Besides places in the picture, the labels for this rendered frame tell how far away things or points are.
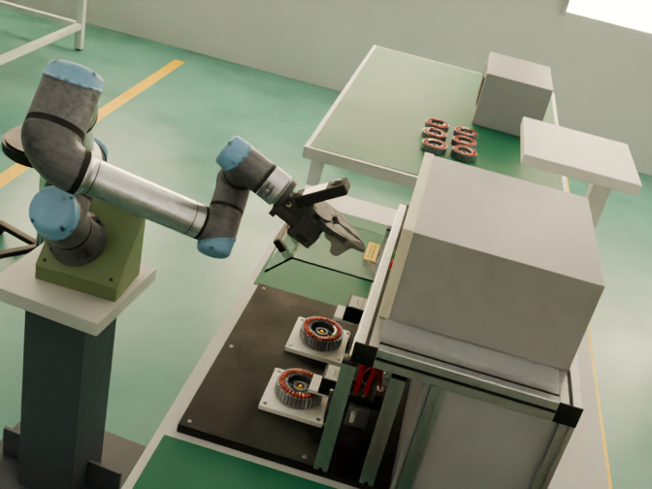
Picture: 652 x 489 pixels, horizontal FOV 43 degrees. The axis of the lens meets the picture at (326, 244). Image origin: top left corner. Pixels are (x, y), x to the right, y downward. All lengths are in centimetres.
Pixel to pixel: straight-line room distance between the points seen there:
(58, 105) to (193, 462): 77
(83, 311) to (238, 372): 44
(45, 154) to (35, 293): 65
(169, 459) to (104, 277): 61
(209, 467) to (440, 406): 50
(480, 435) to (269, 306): 80
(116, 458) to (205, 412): 99
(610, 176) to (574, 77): 394
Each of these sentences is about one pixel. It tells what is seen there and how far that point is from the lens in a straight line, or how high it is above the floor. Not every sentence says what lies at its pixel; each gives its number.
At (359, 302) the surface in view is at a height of 92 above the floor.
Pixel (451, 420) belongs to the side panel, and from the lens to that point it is 168.
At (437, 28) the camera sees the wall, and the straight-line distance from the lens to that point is 640.
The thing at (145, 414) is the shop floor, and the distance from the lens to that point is 303.
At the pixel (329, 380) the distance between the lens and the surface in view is 189.
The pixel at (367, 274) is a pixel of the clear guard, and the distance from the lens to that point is 192.
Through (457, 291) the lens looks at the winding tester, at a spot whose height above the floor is 122.
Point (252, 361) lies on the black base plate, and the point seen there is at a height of 77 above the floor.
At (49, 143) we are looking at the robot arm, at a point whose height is 132.
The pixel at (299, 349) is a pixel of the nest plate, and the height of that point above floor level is 78.
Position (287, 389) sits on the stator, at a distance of 192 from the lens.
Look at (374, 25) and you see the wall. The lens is 645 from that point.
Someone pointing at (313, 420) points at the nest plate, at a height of 78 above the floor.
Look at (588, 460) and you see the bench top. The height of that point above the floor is 75.
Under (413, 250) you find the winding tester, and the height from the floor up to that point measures 128.
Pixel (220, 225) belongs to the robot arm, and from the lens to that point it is 178.
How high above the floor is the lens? 200
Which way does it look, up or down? 28 degrees down
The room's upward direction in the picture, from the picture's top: 13 degrees clockwise
